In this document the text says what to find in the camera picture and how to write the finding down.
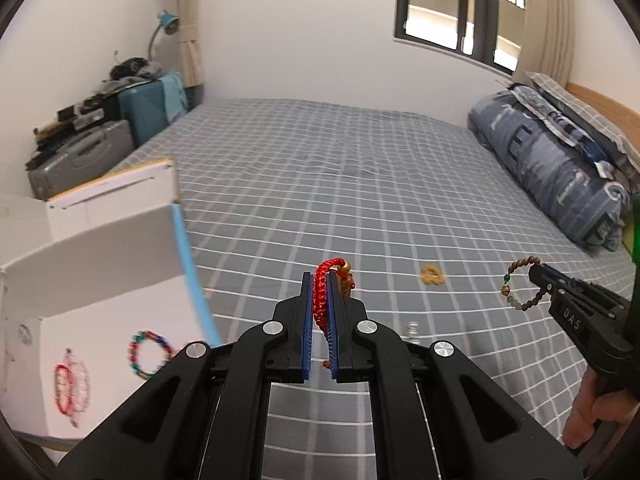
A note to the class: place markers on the blue cloth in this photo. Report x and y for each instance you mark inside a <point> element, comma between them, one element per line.
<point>175,97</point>

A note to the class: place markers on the grey checked bed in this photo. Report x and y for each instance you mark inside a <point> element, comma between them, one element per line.
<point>325,185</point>

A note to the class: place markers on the beige curtain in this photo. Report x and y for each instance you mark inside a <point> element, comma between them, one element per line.
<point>187,20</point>
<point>555,25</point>

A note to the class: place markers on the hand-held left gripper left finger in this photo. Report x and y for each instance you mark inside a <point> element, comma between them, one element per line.
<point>306,330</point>

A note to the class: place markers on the grey hard case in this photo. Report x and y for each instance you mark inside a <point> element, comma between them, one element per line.
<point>80,160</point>

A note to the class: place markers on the blue suitcase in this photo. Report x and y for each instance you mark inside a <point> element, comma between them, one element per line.
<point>142,110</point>

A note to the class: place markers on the printed cardboard box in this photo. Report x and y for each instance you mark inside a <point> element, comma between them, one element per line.
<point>110,280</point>

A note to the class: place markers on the dark framed window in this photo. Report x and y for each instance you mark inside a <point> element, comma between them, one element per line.
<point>450,5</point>

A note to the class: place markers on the dark patterned pillow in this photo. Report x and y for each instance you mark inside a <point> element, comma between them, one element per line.
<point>560,120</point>

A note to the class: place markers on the pile of dark clothes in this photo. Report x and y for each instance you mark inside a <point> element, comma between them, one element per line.
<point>132,70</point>

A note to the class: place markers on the wooden headboard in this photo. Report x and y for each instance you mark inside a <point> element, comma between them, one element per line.
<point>600,96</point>

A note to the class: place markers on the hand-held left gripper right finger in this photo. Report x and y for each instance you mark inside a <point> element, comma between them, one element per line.
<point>334,330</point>

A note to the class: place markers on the grey checked pillow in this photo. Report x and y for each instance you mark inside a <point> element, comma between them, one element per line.
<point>590,105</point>

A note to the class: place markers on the person's right hand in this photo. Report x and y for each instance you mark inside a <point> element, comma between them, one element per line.
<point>582,410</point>

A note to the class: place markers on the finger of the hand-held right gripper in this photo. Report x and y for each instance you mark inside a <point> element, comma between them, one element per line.
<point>595,296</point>
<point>542,280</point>

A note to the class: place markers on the blue desk lamp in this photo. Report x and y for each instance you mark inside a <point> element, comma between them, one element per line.
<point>167,22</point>

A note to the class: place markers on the folded blue-grey quilt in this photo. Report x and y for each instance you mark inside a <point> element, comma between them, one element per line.
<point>550,175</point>

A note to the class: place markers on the pile of black items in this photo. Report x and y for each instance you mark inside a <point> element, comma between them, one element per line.
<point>75,115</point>

